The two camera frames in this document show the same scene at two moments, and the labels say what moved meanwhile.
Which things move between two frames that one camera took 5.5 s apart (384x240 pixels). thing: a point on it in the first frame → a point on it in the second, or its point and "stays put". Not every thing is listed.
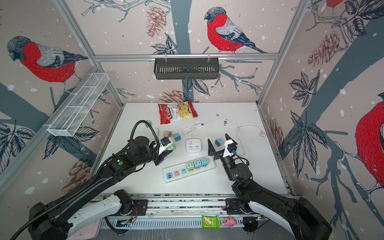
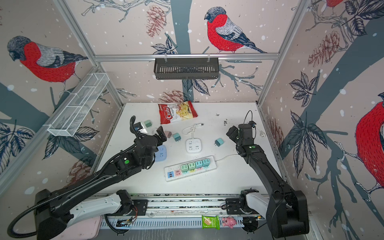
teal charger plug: (204, 162) stays put
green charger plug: (171, 147) → (184, 168)
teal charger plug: (219, 142) stays put
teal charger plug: (197, 164) stays put
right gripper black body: (228, 164) → (235, 135)
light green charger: (190, 166) stays put
